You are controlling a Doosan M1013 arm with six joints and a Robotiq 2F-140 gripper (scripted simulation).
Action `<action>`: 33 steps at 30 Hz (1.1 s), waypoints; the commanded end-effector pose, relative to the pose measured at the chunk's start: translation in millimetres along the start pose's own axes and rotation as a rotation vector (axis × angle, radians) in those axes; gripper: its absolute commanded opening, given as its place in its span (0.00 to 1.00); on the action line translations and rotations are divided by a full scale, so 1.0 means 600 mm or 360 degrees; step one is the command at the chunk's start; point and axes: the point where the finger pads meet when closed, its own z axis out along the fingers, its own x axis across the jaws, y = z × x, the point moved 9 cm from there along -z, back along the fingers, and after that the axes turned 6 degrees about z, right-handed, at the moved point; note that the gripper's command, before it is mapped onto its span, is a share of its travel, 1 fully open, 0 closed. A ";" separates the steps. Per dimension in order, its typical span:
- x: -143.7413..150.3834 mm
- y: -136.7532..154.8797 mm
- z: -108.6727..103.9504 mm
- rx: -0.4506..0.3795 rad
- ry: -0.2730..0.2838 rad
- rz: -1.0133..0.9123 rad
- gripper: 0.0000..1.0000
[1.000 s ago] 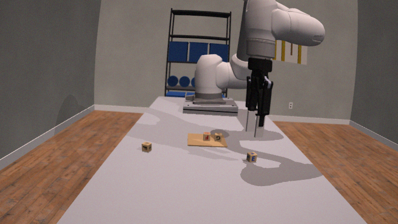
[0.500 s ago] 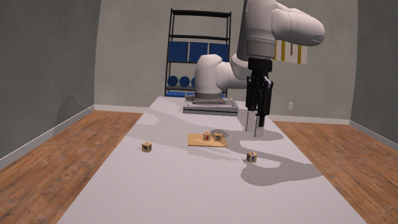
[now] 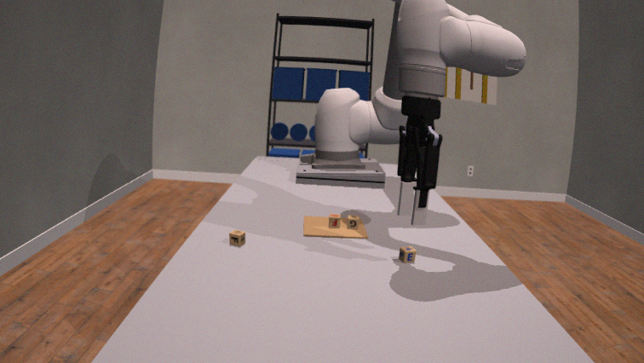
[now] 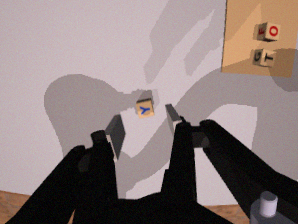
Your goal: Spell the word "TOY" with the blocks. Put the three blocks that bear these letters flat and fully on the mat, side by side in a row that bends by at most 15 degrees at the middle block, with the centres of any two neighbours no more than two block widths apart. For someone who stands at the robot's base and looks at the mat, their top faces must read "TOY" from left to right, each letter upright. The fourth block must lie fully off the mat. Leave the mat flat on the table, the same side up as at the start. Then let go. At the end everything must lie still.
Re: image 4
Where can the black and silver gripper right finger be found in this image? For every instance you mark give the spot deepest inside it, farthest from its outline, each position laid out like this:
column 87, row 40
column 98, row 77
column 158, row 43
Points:
column 264, row 195

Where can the tan flat mat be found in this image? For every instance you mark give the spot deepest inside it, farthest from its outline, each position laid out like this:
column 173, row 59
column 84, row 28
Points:
column 240, row 36

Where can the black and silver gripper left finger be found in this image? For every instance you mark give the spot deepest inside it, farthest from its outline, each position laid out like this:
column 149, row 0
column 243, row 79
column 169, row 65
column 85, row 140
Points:
column 55, row 200

